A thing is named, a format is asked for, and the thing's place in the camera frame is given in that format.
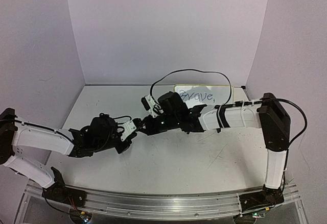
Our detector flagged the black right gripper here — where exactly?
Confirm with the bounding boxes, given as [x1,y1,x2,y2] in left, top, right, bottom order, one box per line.
[139,114,177,138]

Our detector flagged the yellow framed small whiteboard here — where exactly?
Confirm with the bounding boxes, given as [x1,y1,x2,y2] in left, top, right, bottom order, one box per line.
[174,85,234,108]

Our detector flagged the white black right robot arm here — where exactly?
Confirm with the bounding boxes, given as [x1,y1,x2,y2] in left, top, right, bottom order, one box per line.
[133,91,291,211]

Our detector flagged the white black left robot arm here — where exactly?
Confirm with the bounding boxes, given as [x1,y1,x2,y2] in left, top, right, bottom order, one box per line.
[1,108,137,207]

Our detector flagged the left green circuit board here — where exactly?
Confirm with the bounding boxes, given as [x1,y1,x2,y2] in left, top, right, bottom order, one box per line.
[69,210,92,223]

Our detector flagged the green circuit board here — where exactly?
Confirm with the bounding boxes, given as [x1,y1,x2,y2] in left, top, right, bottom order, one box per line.
[69,210,92,223]
[251,207,271,219]

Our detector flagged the right green circuit board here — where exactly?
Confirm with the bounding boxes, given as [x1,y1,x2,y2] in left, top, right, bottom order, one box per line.
[251,207,271,219]

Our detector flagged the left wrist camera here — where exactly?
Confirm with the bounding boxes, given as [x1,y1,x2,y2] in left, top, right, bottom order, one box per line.
[121,120,137,142]

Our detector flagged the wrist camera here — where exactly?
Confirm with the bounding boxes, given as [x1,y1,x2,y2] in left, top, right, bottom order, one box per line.
[141,94,163,118]
[121,120,137,142]

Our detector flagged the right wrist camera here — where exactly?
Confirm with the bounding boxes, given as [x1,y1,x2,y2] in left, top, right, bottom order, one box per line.
[141,94,163,118]

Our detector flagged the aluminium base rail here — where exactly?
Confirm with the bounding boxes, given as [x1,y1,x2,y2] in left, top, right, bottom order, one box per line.
[25,182,301,220]

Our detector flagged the black left base cable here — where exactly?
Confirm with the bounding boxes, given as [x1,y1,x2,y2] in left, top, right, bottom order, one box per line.
[43,195,77,216]

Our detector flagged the black right camera cable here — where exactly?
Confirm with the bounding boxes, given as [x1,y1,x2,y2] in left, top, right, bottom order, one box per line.
[150,69,235,105]

